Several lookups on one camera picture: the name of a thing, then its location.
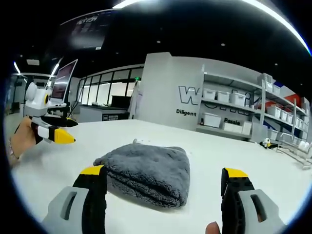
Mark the grey counter cabinet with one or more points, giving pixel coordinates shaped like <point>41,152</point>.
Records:
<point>102,113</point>

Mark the grey metal shelving unit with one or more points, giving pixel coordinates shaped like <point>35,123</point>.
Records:
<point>226,109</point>
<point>280,107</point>

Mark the person's left hand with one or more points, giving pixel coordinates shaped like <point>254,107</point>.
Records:
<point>23,139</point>

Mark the spare yellow black gripper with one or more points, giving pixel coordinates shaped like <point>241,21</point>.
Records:
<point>267,143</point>

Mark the computer monitor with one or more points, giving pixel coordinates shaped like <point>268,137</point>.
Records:
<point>62,84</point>

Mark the grey fluffy towel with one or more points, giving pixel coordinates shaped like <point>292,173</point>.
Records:
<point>148,170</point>

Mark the person's right hand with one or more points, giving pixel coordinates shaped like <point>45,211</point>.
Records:
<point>213,228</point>

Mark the hanging dark screen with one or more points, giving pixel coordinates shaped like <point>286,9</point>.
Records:
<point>87,29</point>

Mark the metal shelving with white bins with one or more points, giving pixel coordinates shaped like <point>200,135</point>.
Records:
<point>237,98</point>

